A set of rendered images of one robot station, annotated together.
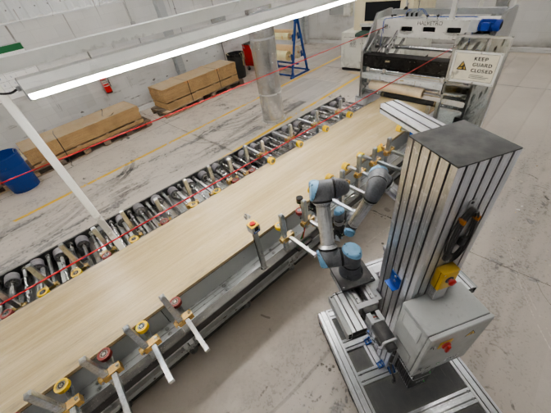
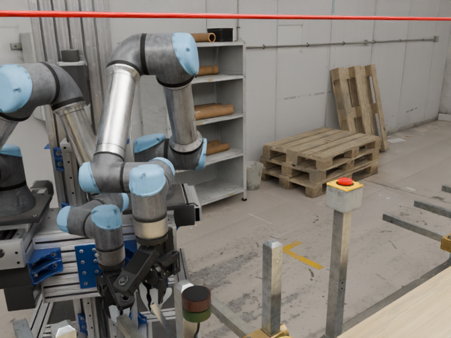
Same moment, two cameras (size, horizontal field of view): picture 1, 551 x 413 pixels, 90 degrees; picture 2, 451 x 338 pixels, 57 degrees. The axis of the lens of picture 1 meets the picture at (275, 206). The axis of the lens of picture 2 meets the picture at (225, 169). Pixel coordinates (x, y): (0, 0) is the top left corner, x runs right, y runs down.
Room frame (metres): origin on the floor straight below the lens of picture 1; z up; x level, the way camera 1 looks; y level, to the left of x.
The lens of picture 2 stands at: (2.48, -0.16, 1.61)
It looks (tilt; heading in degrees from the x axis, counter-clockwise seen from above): 18 degrees down; 179
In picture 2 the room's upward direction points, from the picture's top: 1 degrees counter-clockwise
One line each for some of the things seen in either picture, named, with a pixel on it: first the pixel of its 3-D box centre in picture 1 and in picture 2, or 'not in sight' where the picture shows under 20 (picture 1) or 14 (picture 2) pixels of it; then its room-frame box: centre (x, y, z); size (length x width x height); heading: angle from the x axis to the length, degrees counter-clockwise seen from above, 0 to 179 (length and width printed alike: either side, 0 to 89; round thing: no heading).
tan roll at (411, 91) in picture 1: (408, 91); not in sight; (3.63, -2.08, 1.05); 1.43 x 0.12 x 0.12; 34
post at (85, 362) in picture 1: (104, 374); not in sight; (0.72, 1.21, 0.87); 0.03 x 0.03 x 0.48; 34
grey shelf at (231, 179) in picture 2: not in sight; (195, 129); (-1.33, -0.36, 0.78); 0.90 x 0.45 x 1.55; 130
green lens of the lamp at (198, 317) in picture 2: not in sight; (196, 308); (1.75, -0.21, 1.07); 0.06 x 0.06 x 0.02
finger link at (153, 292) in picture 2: not in sight; (162, 296); (1.63, -0.30, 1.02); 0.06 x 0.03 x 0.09; 145
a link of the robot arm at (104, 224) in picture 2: (339, 214); (107, 227); (1.46, -0.46, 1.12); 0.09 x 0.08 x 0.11; 64
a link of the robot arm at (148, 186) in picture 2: not in sight; (148, 192); (1.62, -0.31, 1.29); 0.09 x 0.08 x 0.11; 176
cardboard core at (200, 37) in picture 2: not in sight; (201, 37); (-1.41, -0.28, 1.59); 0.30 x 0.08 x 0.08; 40
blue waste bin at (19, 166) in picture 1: (13, 170); not in sight; (4.88, 4.71, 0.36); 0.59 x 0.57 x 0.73; 40
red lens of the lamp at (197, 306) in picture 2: not in sight; (196, 298); (1.75, -0.21, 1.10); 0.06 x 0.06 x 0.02
